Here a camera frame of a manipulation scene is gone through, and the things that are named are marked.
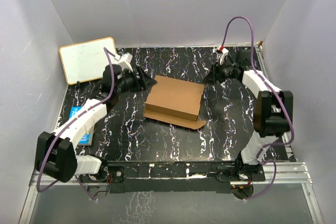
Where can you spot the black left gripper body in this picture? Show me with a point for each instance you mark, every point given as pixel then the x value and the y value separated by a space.
pixel 130 82

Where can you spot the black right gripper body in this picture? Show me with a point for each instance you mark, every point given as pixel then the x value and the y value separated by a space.
pixel 227 71

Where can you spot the brown cardboard box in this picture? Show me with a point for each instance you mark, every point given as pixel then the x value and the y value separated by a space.
pixel 176 102

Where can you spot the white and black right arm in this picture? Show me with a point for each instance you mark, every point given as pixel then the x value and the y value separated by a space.
pixel 272 116

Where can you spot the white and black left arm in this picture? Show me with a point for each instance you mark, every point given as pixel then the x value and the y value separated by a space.
pixel 56 151

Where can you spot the small orange-framed whiteboard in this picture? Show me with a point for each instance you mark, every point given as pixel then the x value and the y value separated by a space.
pixel 86 61

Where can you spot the blue treehouse book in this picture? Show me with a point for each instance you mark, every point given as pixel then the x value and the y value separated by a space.
pixel 86 139

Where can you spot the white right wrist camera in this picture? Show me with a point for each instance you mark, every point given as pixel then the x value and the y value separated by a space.
pixel 222 52

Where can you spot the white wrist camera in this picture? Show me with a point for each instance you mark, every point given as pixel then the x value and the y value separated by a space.
pixel 124 61
pixel 222 52

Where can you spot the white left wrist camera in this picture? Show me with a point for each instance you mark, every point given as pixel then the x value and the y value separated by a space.
pixel 124 61

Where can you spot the black mounting base bracket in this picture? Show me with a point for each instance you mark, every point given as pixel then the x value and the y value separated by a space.
pixel 222 177

